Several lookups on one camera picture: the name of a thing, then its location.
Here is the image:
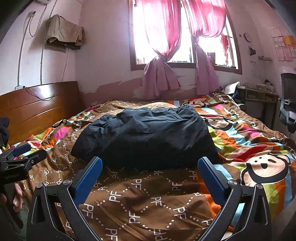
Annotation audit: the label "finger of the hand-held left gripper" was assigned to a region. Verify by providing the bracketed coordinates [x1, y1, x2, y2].
[14, 149, 47, 168]
[6, 143, 32, 158]

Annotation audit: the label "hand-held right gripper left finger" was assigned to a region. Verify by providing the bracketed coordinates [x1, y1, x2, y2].
[26, 156, 103, 241]

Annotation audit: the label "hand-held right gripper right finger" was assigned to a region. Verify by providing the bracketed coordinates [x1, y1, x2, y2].
[198, 157, 272, 241]

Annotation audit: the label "dark navy padded jacket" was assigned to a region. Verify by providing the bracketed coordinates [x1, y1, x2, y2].
[70, 104, 221, 173]

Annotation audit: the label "khaki hanging clothes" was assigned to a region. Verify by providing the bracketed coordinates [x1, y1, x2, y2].
[44, 14, 87, 50]

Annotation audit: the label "person's left hand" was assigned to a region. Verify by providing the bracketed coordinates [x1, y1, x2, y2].
[0, 182, 24, 212]

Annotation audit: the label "dark cloth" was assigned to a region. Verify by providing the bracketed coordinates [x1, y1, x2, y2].
[0, 117, 10, 149]

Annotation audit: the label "wooden bed headboard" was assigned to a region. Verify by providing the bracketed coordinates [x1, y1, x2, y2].
[0, 81, 84, 147]

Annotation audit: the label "brown printed cartoon blanket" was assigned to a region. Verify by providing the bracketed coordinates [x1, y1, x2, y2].
[9, 93, 296, 241]

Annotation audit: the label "white cloth bundle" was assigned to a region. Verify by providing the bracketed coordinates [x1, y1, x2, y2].
[223, 81, 240, 94]

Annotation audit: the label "wooden desk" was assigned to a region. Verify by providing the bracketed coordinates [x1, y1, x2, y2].
[236, 85, 279, 130]

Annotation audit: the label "black office chair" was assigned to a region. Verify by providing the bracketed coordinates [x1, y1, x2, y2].
[278, 73, 296, 134]

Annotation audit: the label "pink curtain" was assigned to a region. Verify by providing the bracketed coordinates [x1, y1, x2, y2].
[183, 0, 230, 96]
[135, 0, 184, 100]

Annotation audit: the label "wooden framed window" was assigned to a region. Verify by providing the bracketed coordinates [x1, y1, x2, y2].
[129, 0, 243, 75]

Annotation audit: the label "red hanging cloth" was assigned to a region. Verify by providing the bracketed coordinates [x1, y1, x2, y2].
[220, 34, 232, 66]

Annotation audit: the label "thin black cable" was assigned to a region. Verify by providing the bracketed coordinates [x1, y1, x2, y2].
[24, 46, 68, 102]

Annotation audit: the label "white wall pipe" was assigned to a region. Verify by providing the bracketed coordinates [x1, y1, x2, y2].
[17, 10, 36, 90]
[40, 0, 58, 85]

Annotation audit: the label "group of wall certificates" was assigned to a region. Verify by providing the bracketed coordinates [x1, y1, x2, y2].
[269, 27, 296, 62]

